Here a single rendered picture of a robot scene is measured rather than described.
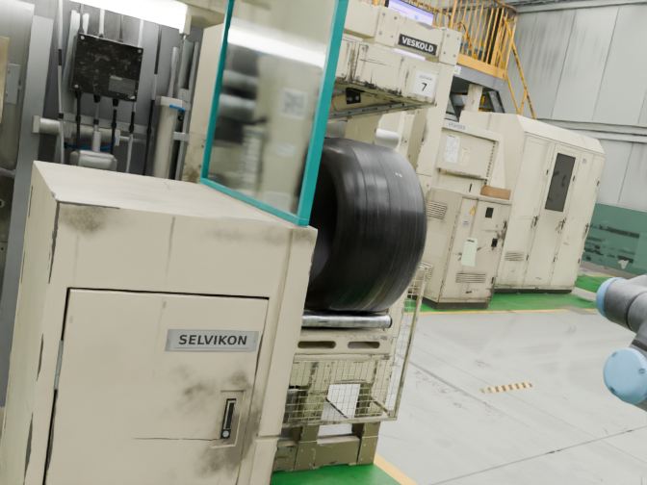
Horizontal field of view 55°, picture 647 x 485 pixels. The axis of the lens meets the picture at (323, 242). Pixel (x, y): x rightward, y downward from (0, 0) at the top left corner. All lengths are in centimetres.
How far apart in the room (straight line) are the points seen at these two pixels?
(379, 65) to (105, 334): 154
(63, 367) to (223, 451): 30
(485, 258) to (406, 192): 519
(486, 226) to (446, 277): 75
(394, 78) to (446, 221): 437
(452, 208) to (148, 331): 568
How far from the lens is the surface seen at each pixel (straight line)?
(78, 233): 90
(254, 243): 97
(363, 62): 219
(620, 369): 126
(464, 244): 664
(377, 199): 174
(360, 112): 234
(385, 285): 182
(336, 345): 188
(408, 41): 267
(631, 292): 135
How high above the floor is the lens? 139
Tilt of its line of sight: 8 degrees down
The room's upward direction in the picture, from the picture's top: 10 degrees clockwise
